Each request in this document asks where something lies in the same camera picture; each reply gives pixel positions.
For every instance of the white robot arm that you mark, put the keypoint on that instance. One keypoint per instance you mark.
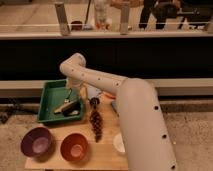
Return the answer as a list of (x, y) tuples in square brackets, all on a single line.
[(145, 136)]

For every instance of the small white cup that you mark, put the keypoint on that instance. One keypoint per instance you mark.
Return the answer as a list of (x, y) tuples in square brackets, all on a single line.
[(118, 144)]

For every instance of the dark red background cup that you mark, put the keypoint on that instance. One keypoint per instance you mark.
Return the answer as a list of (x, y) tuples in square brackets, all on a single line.
[(76, 25)]

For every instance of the orange carrot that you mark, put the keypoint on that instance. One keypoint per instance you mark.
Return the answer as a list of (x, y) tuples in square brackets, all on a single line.
[(109, 95)]

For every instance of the brown pine cone brush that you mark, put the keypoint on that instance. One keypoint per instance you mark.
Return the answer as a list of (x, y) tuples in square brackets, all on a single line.
[(96, 119)]

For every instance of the black brush in tray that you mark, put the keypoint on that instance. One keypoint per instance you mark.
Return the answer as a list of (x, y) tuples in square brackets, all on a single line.
[(72, 109)]

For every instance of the green plastic tray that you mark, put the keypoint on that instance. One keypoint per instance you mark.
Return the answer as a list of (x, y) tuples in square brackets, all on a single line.
[(54, 94)]

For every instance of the orange bowl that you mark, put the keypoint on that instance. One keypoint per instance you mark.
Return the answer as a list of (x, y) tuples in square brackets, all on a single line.
[(74, 147)]

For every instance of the wooden board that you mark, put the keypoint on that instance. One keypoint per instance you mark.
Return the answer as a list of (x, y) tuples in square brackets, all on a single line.
[(101, 156)]

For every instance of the purple bowl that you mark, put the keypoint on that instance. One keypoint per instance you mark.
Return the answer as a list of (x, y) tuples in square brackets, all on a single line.
[(36, 142)]

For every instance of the grey post right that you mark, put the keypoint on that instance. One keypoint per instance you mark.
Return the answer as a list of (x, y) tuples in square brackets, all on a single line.
[(124, 19)]

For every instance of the grey post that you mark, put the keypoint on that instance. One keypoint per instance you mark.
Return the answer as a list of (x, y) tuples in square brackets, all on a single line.
[(62, 18), (124, 19)]

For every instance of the grey post left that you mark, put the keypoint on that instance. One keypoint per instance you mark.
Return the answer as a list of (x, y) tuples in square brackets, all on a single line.
[(62, 18)]

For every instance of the black cable clutter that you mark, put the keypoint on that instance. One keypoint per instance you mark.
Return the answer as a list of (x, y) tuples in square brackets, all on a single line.
[(15, 107)]

